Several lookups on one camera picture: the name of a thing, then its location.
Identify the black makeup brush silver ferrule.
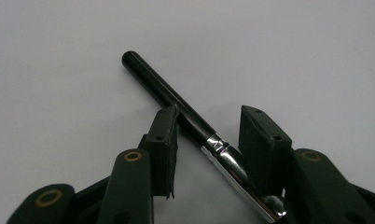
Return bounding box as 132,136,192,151
120,50,287,224

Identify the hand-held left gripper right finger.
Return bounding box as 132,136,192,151
238,105,294,198

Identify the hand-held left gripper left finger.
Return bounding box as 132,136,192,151
138,105,180,200

